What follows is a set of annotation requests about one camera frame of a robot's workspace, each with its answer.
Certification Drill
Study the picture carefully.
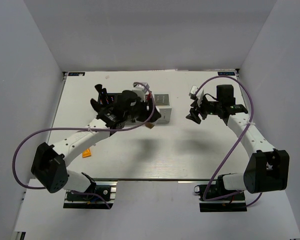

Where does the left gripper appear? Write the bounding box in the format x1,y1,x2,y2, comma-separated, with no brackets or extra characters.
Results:
124,96,161,123

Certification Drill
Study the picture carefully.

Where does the white makeup sponge case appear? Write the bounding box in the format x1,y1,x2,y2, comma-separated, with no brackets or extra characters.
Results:
144,122,156,129

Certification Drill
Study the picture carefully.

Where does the fan makeup brush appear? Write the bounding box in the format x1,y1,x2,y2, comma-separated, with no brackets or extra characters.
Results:
100,88,110,105

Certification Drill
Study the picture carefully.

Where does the black brush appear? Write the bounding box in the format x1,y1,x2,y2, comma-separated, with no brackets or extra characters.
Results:
94,84,104,100

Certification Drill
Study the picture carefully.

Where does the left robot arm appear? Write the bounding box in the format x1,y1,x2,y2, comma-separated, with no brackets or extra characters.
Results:
31,89,161,200

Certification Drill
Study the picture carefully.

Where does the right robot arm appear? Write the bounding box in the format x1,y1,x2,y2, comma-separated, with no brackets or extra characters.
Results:
186,84,290,200

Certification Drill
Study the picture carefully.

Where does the white organizer box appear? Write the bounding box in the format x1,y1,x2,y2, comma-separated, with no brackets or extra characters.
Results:
146,93,172,125

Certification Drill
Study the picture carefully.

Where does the blue label sticker right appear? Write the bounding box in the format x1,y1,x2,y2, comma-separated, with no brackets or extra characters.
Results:
217,71,236,76

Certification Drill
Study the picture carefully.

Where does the blue label sticker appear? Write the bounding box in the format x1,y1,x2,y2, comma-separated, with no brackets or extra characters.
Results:
68,72,85,77
217,71,236,76

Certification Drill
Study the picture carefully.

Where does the black organizer box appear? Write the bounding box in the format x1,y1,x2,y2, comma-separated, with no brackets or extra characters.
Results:
97,93,133,121

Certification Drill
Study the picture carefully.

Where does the orange cream tube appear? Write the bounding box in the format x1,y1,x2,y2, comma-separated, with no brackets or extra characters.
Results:
82,148,92,158

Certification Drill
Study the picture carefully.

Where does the blue label sticker left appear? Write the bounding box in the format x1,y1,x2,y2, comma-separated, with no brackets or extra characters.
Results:
68,72,85,77

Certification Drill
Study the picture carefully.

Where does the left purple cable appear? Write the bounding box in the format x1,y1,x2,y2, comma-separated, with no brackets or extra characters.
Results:
12,81,157,209

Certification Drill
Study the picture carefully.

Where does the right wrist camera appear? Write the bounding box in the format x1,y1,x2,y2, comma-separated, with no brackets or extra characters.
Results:
189,85,205,107

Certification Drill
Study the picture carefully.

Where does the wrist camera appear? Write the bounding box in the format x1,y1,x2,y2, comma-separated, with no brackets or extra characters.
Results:
132,82,149,102
189,85,205,107

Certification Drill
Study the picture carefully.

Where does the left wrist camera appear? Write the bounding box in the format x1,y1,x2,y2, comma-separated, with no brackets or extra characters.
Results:
132,82,149,102

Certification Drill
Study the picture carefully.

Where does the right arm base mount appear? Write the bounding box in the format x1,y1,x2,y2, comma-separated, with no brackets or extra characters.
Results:
193,184,247,213

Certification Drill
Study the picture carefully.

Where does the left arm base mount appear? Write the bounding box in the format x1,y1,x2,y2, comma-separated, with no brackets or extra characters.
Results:
63,181,118,210

